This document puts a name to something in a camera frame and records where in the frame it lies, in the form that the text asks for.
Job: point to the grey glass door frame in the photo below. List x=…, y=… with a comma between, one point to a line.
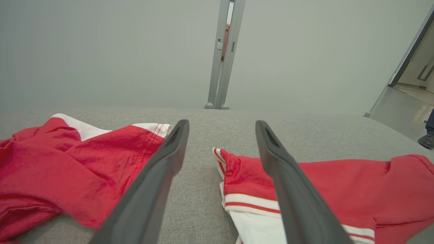
x=403, y=67

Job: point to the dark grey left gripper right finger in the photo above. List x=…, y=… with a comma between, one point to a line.
x=298, y=203

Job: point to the person in dark trousers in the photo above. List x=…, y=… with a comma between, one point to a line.
x=428, y=140

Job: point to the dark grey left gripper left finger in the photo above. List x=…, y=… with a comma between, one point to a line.
x=142, y=196

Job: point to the red shorts white stripe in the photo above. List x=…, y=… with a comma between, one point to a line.
x=67, y=169

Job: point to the red basketball jersey black print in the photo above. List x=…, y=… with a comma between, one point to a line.
x=339, y=183

